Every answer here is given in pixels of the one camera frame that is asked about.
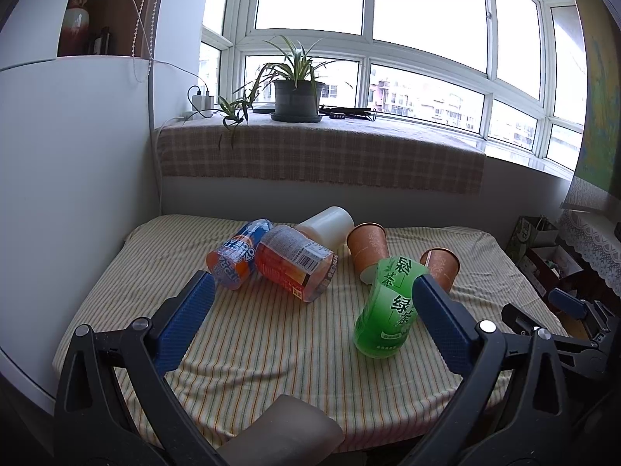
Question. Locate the wall poster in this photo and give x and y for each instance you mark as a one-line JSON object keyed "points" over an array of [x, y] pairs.
{"points": [[601, 107]]}

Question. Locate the small spider plant offshoot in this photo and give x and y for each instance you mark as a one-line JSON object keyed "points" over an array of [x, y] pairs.
{"points": [[234, 111]]}

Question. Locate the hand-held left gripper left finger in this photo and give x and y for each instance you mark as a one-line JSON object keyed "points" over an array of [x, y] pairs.
{"points": [[187, 323]]}

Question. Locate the black device on windowsill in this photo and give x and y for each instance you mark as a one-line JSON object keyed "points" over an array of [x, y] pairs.
{"points": [[349, 112]]}

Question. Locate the grey-brown cup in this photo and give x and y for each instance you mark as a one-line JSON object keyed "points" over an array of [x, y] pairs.
{"points": [[291, 427]]}

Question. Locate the white power adapter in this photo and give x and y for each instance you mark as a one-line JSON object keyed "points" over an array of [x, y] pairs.
{"points": [[201, 104]]}

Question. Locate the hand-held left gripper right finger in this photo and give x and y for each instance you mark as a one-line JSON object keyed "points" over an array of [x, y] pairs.
{"points": [[442, 323]]}

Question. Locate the green paper bag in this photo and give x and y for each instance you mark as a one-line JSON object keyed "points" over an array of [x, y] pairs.
{"points": [[526, 238]]}

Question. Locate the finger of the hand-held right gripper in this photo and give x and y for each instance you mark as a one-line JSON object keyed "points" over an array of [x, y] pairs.
{"points": [[518, 320], [567, 302]]}

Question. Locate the small brown paper cup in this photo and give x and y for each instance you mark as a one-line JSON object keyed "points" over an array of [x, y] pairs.
{"points": [[444, 267]]}

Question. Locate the striped tablecloth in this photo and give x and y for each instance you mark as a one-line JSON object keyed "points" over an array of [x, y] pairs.
{"points": [[291, 349]]}

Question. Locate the cardboard box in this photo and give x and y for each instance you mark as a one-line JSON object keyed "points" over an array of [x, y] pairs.
{"points": [[548, 262]]}

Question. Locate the white cabinet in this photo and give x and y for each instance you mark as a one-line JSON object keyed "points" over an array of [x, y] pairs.
{"points": [[73, 179]]}

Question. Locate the white plastic cup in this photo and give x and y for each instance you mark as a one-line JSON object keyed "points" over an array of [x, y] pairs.
{"points": [[327, 225]]}

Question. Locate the large brown paper cup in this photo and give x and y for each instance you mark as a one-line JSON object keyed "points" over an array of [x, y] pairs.
{"points": [[366, 250]]}

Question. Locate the plaid windowsill cloth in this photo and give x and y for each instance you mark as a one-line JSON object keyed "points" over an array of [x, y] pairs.
{"points": [[315, 155]]}

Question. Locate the orange soda bottle blue label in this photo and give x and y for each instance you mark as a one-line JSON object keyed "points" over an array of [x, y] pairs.
{"points": [[235, 257]]}

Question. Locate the dark bottle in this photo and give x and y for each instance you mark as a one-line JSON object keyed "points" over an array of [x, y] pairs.
{"points": [[101, 42]]}

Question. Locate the painted ceramic vase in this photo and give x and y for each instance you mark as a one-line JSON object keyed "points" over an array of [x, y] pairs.
{"points": [[76, 29]]}

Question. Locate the white window frame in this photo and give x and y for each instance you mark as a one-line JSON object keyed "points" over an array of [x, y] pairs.
{"points": [[368, 51]]}

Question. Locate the white lace cloth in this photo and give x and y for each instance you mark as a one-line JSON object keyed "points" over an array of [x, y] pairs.
{"points": [[592, 238]]}

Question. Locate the green tea bottle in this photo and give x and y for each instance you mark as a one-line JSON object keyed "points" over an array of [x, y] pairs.
{"points": [[383, 310]]}

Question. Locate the potted spider plant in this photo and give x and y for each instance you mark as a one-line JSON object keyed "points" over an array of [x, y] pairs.
{"points": [[296, 99]]}

